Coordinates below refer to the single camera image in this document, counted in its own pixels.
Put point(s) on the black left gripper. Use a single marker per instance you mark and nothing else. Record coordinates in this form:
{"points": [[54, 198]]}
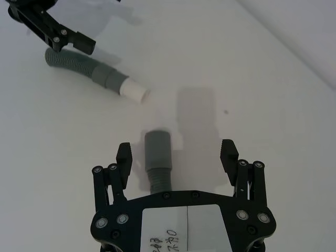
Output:
{"points": [[26, 5]]}

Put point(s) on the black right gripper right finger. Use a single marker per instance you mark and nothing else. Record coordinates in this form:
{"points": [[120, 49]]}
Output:
{"points": [[229, 160]]}

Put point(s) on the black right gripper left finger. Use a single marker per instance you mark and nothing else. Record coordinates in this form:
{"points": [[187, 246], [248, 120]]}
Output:
{"points": [[124, 162]]}

